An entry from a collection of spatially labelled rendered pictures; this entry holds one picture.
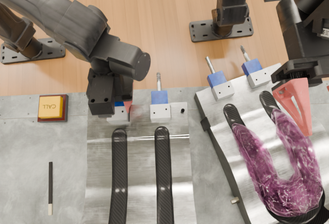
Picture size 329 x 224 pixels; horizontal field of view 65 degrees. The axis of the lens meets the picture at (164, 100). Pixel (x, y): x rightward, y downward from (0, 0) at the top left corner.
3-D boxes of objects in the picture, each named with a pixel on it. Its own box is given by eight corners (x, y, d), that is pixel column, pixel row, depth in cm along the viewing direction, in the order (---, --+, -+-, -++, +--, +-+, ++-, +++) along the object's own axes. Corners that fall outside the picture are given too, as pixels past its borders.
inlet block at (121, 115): (110, 77, 72) (106, 71, 67) (129, 76, 72) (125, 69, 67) (111, 123, 69) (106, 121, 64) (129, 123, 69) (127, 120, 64)
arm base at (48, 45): (55, 45, 74) (55, 24, 76) (-16, 53, 73) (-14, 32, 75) (65, 57, 81) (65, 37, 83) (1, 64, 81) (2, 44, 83)
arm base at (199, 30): (262, 22, 75) (257, 1, 77) (194, 30, 75) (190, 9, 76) (253, 35, 83) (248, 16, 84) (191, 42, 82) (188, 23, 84)
